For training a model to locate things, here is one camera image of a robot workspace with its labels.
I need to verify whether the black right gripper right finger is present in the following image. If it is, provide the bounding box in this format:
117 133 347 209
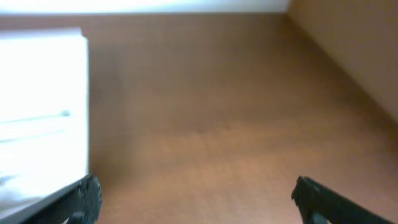
291 176 392 224

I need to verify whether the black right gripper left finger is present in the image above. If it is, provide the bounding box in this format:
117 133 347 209
1 174 102 224

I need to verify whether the large steel tablespoon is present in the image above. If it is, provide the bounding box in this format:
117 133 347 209
1 110 71 124

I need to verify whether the white plastic cutlery tray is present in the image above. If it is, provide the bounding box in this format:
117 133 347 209
1 27 89 217

